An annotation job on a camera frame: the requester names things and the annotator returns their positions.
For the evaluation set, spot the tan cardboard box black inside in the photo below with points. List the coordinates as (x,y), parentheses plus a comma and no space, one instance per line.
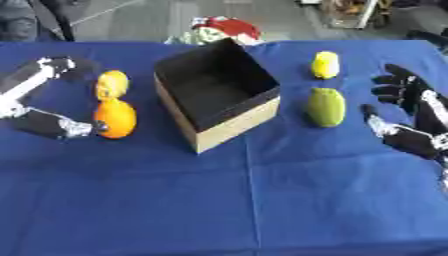
(217,94)

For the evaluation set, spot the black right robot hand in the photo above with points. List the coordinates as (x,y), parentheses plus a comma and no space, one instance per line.
(415,100)

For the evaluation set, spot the orange toy fruit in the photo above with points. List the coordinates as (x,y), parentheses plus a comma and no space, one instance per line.
(115,118)

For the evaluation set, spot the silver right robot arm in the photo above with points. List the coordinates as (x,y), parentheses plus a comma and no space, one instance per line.
(444,178)

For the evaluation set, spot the green toy fruit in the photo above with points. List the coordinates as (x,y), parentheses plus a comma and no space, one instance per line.
(326,107)

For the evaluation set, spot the yellow toy fruit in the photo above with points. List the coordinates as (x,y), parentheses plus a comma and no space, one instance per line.
(325,65)

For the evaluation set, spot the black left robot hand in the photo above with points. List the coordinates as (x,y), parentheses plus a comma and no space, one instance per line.
(36,122)

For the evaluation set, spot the yellow-orange toy fruit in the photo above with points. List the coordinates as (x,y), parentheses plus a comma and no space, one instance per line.
(111,84)

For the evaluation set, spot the red and white bag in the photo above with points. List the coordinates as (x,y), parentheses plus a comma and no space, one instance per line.
(224,30)

